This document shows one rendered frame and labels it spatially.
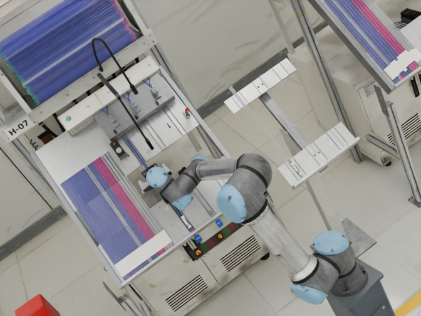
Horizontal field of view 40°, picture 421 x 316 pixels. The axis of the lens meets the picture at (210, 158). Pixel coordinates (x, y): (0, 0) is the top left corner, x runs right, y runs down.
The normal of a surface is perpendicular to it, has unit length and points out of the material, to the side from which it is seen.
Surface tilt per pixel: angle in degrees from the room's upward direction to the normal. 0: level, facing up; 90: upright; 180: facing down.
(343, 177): 0
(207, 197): 43
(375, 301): 90
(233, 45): 90
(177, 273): 90
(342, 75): 0
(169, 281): 92
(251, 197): 73
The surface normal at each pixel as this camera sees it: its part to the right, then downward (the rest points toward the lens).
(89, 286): -0.42, -0.72
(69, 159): -0.04, -0.25
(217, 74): 0.41, 0.40
